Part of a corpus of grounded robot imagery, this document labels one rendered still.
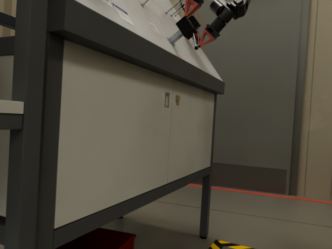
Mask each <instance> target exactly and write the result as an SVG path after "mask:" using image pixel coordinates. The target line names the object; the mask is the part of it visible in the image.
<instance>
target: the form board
mask: <svg viewBox="0 0 332 249"><path fill-rule="evenodd" d="M75 1H77V2H78V3H80V4H82V5H84V6H86V7H88V8H89V9H91V10H93V11H95V12H97V13H99V14H100V15H102V16H104V17H106V18H108V19H110V20H111V21H113V22H115V23H117V24H119V25H120V26H122V27H124V28H126V29H128V30H130V31H131V32H133V33H135V34H137V35H139V36H141V37H142V38H144V39H146V40H148V41H150V42H151V43H153V44H155V45H157V46H159V47H161V48H162V49H164V50H166V51H168V52H170V53H172V54H173V55H175V56H177V57H179V58H181V59H182V60H184V61H186V62H188V63H190V64H192V65H193V66H195V67H197V68H199V69H201V70H203V71H204V72H206V73H208V74H210V75H212V76H214V77H215V78H217V79H219V80H221V81H223V80H222V79H221V77H220V76H219V74H218V73H217V71H216V70H215V68H214V67H213V66H212V64H211V63H210V61H209V60H208V58H207V57H206V55H205V54H204V52H203V51H202V49H201V48H199V47H198V49H197V50H195V42H194V41H193V39H192V38H190V39H189V40H188V39H187V38H185V37H184V36H182V37H181V38H180V39H179V40H178V41H176V42H175V43H174V44H175V45H173V44H171V43H170V42H169V41H168V39H167V38H170V37H171V36H172V35H173V34H175V33H176V32H177V31H178V30H179V28H178V27H177V25H176V23H177V22H178V21H179V20H180V19H181V18H180V16H179V15H176V19H177V20H178V21H176V20H175V18H174V17H173V16H172V17H171V16H170V15H172V14H174V13H175V12H176V10H175V9H174V8H173V9H171V8H172V7H173V6H172V4H171V3H170V1H169V0H149V1H148V2H147V3H146V4H145V5H144V8H143V7H142V6H141V4H142V3H144V2H145V1H146V0H109V1H110V3H111V2H112V3H114V4H115V5H117V6H118V7H120V8H121V9H123V10H124V11H126V12H127V13H128V15H129V17H130V18H131V20H132V22H133V23H134V25H135V27H134V26H132V25H131V24H129V23H127V22H126V21H124V20H122V19H121V18H120V17H119V15H118V13H117V12H116V10H115V8H114V6H113V5H112V3H111V5H112V6H113V8H112V7H110V6H109V5H107V4H105V3H104V2H102V0H75ZM169 9H171V10H170V11H169V12H168V13H167V15H166V14H165V12H167V11H168V10H169ZM148 21H150V22H151V23H153V24H154V25H155V27H156V28H157V30H158V31H159V33H160V35H159V34H158V33H156V32H155V31H154V30H153V28H152V27H151V25H150V24H149V22H148Z"/></svg>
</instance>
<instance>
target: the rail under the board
mask: <svg viewBox="0 0 332 249"><path fill-rule="evenodd" d="M46 33H52V34H55V35H58V36H60V37H63V38H64V40H67V41H70V42H73V43H76V44H78V45H81V46H84V47H87V48H89V49H92V50H95V51H98V52H100V53H103V54H106V55H109V56H112V57H114V58H117V59H119V60H122V61H125V62H128V63H130V64H133V65H136V66H139V67H141V68H144V69H147V70H150V71H152V72H155V73H158V74H161V75H163V76H166V77H169V78H172V79H174V80H177V81H180V82H183V83H186V84H188V85H191V86H194V87H197V88H199V89H202V90H205V91H208V92H211V93H215V94H224V88H225V83H224V82H223V81H221V80H219V79H217V78H215V77H214V76H212V75H210V74H208V73H206V72H204V71H203V70H201V69H199V68H197V67H195V66H193V65H192V64H190V63H188V62H186V61H184V60H182V59H181V58H179V57H177V56H175V55H173V54H172V53H170V52H168V51H166V50H164V49H162V48H161V47H159V46H157V45H155V44H153V43H151V42H150V41H148V40H146V39H144V38H142V37H141V36H139V35H137V34H135V33H133V32H131V31H130V30H128V29H126V28H124V27H122V26H120V25H119V24H117V23H115V22H113V21H111V20H110V19H108V18H106V17H104V16H102V15H100V14H99V13H97V12H95V11H93V10H91V9H89V8H88V7H86V6H84V5H82V4H80V3H78V2H77V1H75V0H48V3H47V22H46Z"/></svg>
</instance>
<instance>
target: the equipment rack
mask: <svg viewBox="0 0 332 249"><path fill-rule="evenodd" d="M47 3H48V0H17V2H16V22H15V42H14V61H13V81H12V100H11V101H10V100H0V129H10V140H9V159H8V179H7V199H6V219H5V238H4V249H35V238H36V219H37V200H38V181H39V163H40V143H41V124H42V97H43V79H44V59H45V40H46V22H47Z"/></svg>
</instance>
